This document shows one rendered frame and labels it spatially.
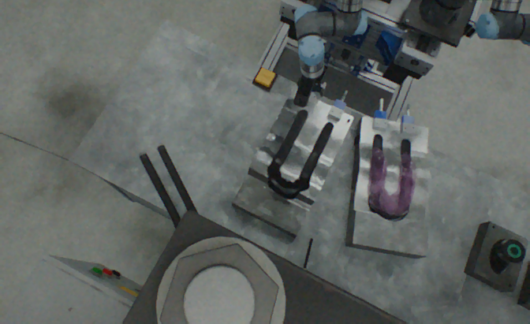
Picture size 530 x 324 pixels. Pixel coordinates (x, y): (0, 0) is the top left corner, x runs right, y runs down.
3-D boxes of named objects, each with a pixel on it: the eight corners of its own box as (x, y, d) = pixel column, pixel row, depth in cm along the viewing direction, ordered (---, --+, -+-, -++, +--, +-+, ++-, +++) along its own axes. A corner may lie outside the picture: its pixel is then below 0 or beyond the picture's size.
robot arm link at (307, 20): (325, 15, 143) (330, 46, 140) (291, 17, 142) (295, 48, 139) (330, 1, 135) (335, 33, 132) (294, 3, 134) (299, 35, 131)
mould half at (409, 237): (358, 121, 176) (366, 110, 166) (422, 132, 176) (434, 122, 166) (345, 246, 161) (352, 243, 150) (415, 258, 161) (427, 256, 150)
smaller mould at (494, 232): (479, 223, 166) (490, 221, 159) (517, 242, 165) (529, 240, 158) (463, 272, 160) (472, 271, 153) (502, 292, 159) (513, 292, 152)
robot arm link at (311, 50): (322, 30, 130) (326, 56, 127) (322, 47, 140) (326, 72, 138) (296, 34, 130) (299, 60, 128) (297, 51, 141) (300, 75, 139)
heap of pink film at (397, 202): (368, 145, 167) (375, 139, 159) (414, 154, 167) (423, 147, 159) (361, 212, 159) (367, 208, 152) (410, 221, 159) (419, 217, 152)
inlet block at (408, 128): (400, 106, 176) (404, 100, 171) (412, 107, 176) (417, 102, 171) (397, 135, 172) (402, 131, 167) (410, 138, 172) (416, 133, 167)
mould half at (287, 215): (289, 97, 178) (294, 82, 165) (348, 125, 175) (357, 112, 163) (232, 206, 163) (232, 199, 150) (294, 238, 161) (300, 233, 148)
